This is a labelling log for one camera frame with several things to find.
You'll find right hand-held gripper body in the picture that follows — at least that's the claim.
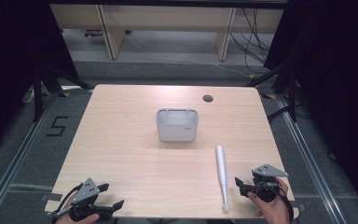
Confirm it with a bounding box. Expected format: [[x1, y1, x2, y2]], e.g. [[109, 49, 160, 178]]
[[251, 163, 290, 203]]

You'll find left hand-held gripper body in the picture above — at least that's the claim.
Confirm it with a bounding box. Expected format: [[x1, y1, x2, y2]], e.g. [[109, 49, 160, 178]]
[[69, 177, 112, 222]]

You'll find person's left hand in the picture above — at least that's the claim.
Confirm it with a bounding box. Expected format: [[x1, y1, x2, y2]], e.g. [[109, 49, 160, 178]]
[[54, 191, 101, 224]]

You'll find person's right hand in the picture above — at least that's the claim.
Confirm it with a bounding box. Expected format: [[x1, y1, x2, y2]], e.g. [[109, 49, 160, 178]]
[[246, 176, 294, 224]]

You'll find white electric toothbrush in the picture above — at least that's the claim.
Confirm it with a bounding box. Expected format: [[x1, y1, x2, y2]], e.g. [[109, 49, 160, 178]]
[[214, 145, 230, 214]]

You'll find white plastic holder box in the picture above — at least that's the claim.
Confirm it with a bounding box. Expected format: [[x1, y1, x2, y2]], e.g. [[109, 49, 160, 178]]
[[155, 107, 200, 143]]

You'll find black metal stand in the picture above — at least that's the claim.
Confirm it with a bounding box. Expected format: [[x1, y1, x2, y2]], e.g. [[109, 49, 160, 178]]
[[32, 62, 95, 123], [245, 61, 300, 123]]

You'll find black curtain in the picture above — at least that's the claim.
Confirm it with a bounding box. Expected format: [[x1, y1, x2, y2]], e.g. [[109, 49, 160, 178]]
[[0, 0, 79, 157], [263, 0, 358, 216]]

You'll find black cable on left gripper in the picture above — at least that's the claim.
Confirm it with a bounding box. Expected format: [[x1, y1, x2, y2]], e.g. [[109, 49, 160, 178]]
[[45, 182, 85, 218]]

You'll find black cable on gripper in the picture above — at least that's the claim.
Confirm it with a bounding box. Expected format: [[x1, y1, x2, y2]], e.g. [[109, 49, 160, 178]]
[[45, 182, 85, 218], [253, 182, 295, 224]]

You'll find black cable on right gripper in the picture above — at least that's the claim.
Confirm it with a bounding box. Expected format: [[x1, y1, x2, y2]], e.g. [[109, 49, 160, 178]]
[[253, 182, 295, 224]]

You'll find aluminium floor rail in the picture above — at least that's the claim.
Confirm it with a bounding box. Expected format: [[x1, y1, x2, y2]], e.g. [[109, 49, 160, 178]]
[[274, 92, 347, 224], [0, 91, 61, 224]]

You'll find bundle of black cables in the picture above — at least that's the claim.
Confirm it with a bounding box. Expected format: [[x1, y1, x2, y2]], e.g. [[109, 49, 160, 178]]
[[228, 7, 275, 75]]

